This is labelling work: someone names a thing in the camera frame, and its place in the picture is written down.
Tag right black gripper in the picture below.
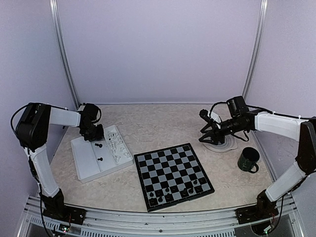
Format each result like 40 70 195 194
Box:
199 116 246 145

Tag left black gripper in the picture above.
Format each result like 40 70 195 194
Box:
81 123 105 142

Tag white plastic tray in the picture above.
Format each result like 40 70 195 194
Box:
71 125 134 183

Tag black white chessboard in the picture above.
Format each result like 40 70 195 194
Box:
134 143 215 212

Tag black king piece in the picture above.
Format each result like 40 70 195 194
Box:
181 188 188 197

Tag black chess bishop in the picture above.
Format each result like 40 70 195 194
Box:
165 194 172 200

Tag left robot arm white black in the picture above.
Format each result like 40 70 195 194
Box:
11 102 104 221

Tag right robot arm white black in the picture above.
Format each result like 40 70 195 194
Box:
199 96 316 224

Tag pile of white chess pieces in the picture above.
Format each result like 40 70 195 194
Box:
105 131 132 165

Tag grey spiral collapsible bowl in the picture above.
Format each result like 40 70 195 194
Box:
203 135 238 153

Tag dark green mug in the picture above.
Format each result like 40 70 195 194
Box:
237 147 260 173

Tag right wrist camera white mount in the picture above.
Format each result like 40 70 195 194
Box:
199 109 221 123

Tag aluminium front frame rail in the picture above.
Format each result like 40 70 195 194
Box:
22 195 304 237

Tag left aluminium corner post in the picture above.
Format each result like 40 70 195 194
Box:
49 0 80 109

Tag aluminium corner post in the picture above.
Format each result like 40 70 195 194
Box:
49 0 80 109
242 0 269 100

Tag right aluminium corner post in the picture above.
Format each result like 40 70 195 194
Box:
242 0 269 100

